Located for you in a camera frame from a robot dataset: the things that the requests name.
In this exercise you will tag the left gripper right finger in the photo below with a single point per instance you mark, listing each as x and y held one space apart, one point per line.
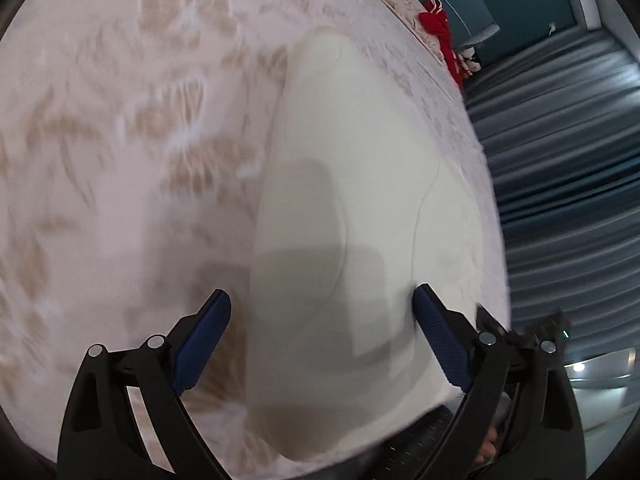
465 354

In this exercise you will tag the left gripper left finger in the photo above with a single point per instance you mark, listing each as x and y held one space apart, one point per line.
100 437

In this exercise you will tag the cream quilted jacket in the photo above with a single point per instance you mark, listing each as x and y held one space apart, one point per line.
358 209

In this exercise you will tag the person's right hand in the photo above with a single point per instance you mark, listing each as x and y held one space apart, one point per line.
488 449

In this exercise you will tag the grey curtain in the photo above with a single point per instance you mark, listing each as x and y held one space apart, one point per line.
559 124

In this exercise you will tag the pink butterfly bedspread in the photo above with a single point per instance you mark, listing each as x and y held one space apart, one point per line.
133 137

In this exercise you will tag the small plush toy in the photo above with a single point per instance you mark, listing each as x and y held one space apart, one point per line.
469 63

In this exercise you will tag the red garment on bed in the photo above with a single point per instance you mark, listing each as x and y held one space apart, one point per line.
434 20

